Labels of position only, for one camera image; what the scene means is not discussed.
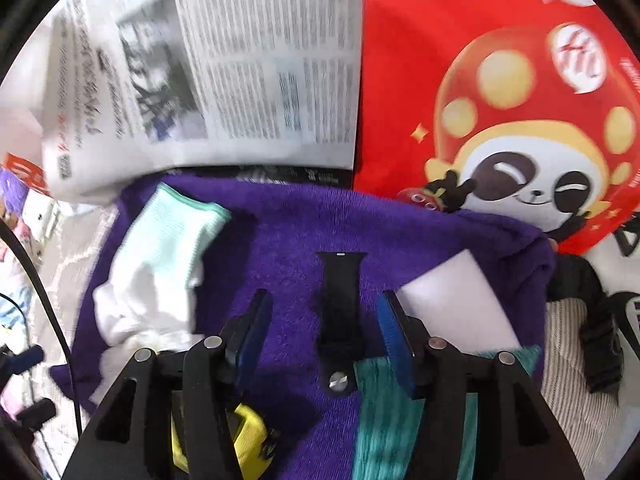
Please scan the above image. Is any black watch strap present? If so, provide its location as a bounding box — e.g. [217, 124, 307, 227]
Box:
[316, 251, 369, 398]

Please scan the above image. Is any folded newspaper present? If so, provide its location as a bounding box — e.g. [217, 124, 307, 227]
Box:
[37, 0, 363, 206]

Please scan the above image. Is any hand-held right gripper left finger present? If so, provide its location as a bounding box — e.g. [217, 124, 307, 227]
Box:
[62, 289, 274, 480]

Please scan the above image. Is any teal cloth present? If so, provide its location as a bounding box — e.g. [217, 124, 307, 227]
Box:
[350, 345, 543, 480]

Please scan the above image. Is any red paper bag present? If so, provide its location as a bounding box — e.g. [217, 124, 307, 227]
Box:
[352, 0, 640, 256]

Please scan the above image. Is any white waist bag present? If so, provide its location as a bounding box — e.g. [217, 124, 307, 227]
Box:
[545, 210, 640, 406]

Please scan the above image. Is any yellow pouch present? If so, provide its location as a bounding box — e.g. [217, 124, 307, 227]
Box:
[170, 400, 281, 480]

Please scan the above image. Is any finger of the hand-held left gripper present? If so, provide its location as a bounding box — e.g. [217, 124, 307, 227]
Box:
[15, 397, 56, 432]
[0, 344, 46, 378]

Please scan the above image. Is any white plastic shopping bag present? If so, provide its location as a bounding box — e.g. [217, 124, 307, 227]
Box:
[0, 80, 121, 221]

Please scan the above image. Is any white sponge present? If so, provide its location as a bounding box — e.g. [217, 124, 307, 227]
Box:
[400, 249, 522, 356]

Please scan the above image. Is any purple towel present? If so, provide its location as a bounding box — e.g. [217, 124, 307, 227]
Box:
[50, 175, 558, 480]

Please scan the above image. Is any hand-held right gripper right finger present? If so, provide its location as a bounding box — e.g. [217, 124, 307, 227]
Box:
[376, 291, 586, 480]

